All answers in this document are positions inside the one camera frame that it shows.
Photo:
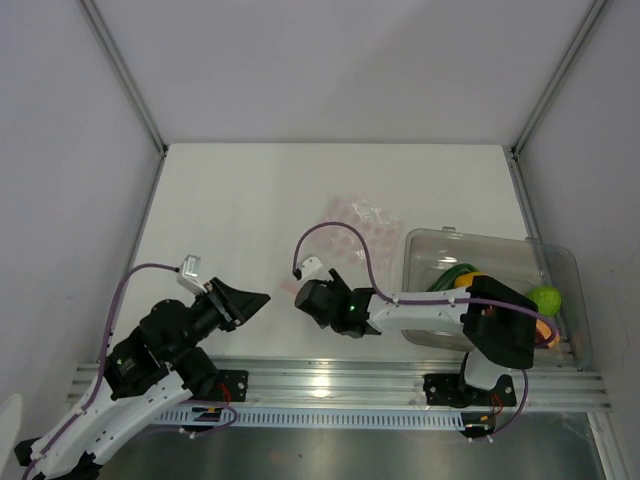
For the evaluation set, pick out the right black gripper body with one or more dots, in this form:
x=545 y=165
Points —
x=335 y=283

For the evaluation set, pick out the clear plastic food container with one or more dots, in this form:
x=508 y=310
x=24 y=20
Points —
x=521 y=265

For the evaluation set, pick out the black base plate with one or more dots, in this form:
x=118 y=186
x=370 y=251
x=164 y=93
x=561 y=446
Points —
x=447 y=389
x=231 y=386

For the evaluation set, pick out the green scallion toy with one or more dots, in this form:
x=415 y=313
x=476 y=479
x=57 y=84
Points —
x=447 y=279

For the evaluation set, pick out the yellow lemon toy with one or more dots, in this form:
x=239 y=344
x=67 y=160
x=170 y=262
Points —
x=467 y=279

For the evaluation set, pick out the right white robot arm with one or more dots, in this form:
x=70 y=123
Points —
x=499 y=322

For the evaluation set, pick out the red meat slice toy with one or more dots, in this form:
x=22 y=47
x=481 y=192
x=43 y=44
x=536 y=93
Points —
x=545 y=336

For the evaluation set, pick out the green round fruit toy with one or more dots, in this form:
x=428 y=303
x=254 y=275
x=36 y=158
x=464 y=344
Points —
x=548 y=300

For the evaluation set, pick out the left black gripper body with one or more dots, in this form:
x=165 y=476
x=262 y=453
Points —
x=209 y=314

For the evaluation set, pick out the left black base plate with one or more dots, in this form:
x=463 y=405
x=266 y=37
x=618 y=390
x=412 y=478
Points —
x=231 y=386

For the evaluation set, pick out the white slotted cable duct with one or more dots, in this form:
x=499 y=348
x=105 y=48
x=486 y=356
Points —
x=416 y=419

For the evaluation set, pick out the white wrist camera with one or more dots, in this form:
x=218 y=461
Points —
x=307 y=268
x=187 y=275

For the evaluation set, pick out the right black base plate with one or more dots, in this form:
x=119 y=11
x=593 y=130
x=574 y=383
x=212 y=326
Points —
x=447 y=389

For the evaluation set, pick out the left aluminium frame post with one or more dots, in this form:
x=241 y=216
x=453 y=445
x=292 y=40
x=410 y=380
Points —
x=112 y=53

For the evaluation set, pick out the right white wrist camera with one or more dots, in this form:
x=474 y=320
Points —
x=307 y=268

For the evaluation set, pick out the right aluminium frame post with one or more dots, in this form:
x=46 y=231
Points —
x=578 y=42

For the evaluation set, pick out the aluminium frame post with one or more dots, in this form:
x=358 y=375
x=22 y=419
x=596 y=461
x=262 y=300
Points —
x=112 y=53
x=578 y=42

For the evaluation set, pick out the aluminium mounting rail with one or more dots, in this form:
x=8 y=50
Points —
x=397 y=385

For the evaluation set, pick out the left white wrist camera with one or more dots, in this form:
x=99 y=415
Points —
x=187 y=275

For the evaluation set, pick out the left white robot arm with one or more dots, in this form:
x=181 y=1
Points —
x=158 y=366

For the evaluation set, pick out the clear pink zip bag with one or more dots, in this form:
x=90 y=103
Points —
x=351 y=234

